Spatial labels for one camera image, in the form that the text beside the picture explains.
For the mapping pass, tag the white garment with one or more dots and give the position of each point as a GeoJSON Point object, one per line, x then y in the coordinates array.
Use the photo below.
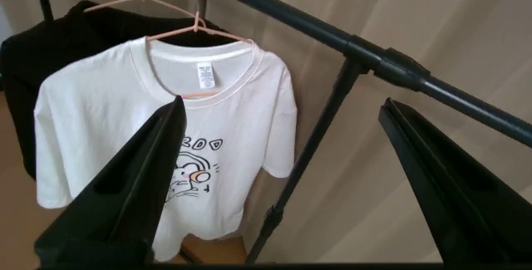
{"type": "Point", "coordinates": [104, 108]}

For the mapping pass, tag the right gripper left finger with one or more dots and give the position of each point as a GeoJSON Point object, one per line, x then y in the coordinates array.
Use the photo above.
{"type": "Point", "coordinates": [124, 203]}

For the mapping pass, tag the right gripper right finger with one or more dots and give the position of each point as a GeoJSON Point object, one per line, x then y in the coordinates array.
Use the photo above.
{"type": "Point", "coordinates": [469, 203]}

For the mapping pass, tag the black shorts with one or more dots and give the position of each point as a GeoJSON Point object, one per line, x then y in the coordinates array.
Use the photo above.
{"type": "Point", "coordinates": [41, 54]}

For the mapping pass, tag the black clothes rack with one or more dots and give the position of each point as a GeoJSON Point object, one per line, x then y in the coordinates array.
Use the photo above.
{"type": "Point", "coordinates": [365, 52]}

